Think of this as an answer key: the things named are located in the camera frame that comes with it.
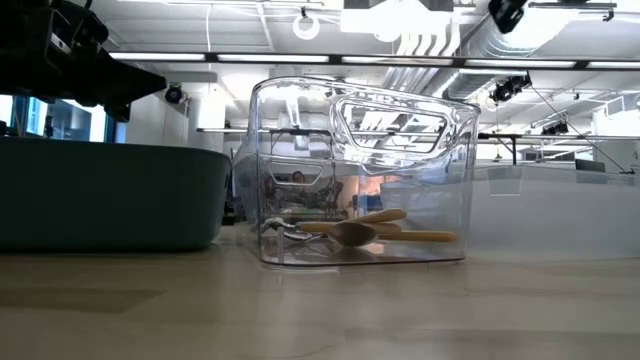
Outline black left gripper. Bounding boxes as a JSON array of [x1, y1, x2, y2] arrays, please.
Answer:
[[29, 0, 169, 124]]

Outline bright window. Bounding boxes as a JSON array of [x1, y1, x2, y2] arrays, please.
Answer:
[[24, 96, 109, 144]]

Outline blue storage crates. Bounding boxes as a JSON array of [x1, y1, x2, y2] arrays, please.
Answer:
[[356, 194, 384, 211]]

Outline frosted white plastic tray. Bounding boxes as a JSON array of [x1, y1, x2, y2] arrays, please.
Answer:
[[379, 163, 640, 262]]

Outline clear plastic bin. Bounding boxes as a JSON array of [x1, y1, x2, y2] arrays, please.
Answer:
[[232, 75, 482, 268]]

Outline white hanging ring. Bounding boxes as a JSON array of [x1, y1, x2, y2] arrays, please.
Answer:
[[292, 13, 321, 42]]

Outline black mounted camera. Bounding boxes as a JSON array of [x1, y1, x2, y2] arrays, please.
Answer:
[[540, 120, 571, 137], [488, 73, 534, 104], [163, 83, 185, 105]]

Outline teal plastic bin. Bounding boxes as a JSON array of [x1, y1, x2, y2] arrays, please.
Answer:
[[0, 135, 233, 253]]

